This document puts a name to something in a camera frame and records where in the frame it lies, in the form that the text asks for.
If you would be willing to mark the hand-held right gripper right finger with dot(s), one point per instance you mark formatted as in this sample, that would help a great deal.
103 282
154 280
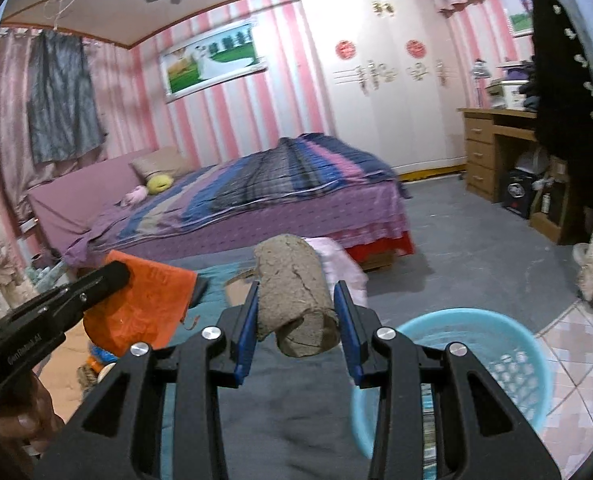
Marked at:
349 330

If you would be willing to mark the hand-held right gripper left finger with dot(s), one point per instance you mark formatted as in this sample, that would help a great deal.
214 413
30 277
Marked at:
246 330

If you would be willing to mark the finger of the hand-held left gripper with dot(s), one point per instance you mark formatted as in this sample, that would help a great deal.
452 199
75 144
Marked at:
101 280

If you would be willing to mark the orange cloth item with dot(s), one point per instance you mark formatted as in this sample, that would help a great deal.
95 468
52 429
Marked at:
141 310

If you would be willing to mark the olive green sock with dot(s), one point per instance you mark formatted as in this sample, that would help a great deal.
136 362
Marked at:
291 285

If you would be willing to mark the light blue plastic basket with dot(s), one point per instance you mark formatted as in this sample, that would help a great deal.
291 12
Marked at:
501 340

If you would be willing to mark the person's left hand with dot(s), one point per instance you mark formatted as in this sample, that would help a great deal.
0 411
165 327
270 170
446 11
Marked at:
26 425

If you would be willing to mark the pale pink bed sheet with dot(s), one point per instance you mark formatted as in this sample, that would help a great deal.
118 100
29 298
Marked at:
336 260

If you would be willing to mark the pink plush toy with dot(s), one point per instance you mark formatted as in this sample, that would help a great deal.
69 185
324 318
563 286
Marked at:
134 196

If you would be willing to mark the yellow plush toy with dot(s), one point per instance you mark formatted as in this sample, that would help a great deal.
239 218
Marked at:
160 185

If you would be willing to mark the purple dotted bed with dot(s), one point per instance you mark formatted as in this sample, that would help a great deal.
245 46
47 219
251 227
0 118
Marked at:
301 220

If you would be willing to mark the brown pillow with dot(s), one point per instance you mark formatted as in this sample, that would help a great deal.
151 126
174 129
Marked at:
161 162

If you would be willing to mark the striped purple blue quilt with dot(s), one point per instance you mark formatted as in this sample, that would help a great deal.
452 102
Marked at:
276 170

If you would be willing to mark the grey hanging cloth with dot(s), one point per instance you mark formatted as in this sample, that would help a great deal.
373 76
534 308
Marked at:
61 100

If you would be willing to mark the pink window curtain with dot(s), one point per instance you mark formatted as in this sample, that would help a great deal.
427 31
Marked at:
11 110

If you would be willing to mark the white wardrobe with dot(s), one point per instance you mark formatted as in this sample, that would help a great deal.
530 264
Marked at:
376 125

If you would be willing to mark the black box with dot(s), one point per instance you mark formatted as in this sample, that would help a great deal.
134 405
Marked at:
516 192

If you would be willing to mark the wooden desk with drawers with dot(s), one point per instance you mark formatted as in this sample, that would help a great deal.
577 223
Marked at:
479 150

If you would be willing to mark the white bottle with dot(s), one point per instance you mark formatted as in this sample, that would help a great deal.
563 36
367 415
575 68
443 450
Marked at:
546 203

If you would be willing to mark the white storage box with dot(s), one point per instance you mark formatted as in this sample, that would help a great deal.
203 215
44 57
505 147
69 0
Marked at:
504 94

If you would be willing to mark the desk lamp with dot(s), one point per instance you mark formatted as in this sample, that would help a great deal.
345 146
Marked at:
480 70

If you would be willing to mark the pile of dark clothes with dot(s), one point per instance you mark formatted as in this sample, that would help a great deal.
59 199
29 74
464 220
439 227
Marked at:
529 85

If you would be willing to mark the black hanging coat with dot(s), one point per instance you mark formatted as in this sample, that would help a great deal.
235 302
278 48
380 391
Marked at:
561 85

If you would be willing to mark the framed wedding wall picture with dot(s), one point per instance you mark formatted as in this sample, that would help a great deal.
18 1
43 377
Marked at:
211 60

